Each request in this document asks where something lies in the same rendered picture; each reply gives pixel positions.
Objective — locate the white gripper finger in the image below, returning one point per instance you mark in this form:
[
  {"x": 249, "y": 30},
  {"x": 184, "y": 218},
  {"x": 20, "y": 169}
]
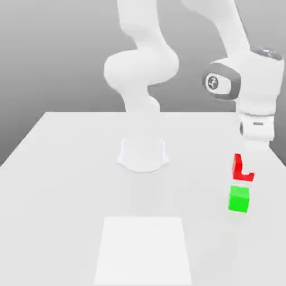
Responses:
[{"x": 248, "y": 162}]

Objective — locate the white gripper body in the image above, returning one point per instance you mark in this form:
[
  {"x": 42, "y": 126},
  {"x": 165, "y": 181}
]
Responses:
[{"x": 257, "y": 130}]

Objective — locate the small red cube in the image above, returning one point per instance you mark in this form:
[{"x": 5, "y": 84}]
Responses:
[{"x": 236, "y": 171}]

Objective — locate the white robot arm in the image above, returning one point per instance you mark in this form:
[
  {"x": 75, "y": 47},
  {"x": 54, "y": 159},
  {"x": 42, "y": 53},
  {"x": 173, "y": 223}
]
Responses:
[{"x": 143, "y": 64}]

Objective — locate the small green cube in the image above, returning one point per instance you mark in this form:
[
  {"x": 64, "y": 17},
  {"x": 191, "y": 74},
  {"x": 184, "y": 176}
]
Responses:
[{"x": 238, "y": 200}]

